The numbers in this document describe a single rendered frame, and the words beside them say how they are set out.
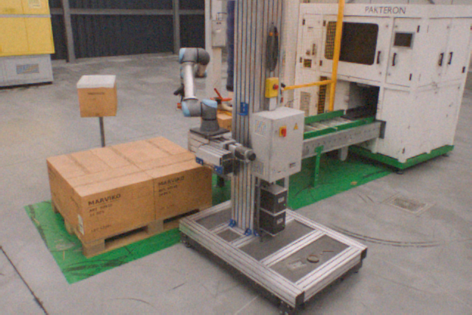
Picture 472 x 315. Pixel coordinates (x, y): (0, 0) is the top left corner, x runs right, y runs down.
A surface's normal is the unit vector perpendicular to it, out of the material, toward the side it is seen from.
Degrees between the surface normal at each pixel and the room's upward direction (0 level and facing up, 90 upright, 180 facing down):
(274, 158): 91
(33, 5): 90
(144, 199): 90
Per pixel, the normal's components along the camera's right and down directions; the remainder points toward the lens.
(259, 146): -0.73, 0.20
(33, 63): 0.68, 0.25
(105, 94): 0.22, 0.32
